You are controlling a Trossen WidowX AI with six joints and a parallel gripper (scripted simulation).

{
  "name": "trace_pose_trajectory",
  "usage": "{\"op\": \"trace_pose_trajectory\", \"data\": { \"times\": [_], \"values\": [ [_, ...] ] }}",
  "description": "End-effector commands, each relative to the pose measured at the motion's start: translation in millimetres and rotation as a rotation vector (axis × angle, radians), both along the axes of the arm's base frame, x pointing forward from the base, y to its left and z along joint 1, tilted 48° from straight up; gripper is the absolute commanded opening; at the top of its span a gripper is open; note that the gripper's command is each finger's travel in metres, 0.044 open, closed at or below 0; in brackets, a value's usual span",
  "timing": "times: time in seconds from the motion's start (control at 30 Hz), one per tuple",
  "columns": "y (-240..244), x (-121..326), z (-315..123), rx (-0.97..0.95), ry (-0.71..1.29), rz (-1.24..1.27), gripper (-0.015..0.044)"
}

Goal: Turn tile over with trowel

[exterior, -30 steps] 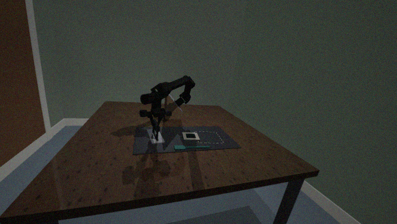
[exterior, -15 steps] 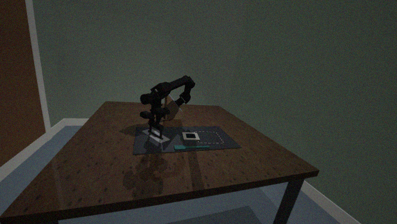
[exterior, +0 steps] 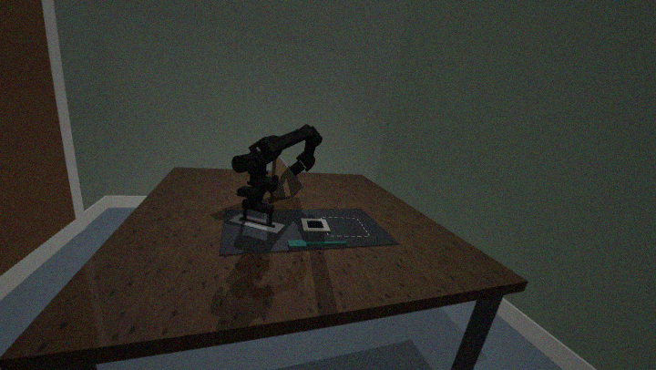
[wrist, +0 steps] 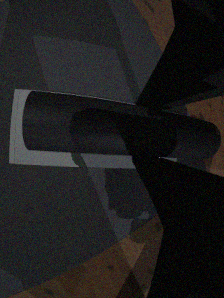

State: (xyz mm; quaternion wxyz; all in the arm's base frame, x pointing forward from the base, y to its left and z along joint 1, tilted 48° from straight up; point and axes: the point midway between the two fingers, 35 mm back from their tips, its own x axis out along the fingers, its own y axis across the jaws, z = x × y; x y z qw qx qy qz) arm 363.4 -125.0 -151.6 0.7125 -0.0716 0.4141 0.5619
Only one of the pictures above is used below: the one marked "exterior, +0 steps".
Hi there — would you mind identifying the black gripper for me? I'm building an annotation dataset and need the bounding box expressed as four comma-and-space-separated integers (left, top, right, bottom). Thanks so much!
237, 170, 268, 210

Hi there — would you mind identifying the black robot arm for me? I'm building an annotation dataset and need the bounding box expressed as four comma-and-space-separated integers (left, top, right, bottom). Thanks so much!
231, 124, 323, 192

